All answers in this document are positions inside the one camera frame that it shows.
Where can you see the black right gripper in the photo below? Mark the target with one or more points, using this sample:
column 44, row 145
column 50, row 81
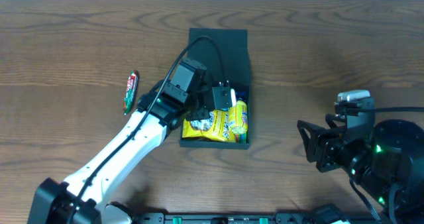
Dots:
column 323, row 147

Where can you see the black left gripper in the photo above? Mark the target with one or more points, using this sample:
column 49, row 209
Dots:
column 201, row 111

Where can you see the yellow plastic jar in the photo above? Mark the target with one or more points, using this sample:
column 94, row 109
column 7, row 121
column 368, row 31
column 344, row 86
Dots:
column 238, row 118

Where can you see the yellow Hacks candy bag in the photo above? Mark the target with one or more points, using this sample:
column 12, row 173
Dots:
column 215, row 128

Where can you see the black box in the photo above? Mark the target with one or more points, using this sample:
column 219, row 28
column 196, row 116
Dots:
column 233, row 45

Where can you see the Haribo worms candy bag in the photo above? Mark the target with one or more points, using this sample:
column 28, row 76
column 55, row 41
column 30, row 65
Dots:
column 241, row 138

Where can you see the red green KitKat bar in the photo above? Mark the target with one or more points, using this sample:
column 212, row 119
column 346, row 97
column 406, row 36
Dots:
column 130, row 94

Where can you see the blue Dairy Milk bar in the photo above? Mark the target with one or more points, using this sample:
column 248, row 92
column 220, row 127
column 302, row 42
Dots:
column 241, row 95

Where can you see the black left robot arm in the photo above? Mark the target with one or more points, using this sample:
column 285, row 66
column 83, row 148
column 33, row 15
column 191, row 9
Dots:
column 83, row 197

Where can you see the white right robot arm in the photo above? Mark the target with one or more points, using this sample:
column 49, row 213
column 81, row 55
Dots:
column 385, row 159

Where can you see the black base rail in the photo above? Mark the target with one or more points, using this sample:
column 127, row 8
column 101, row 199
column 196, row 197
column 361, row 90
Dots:
column 327, row 214

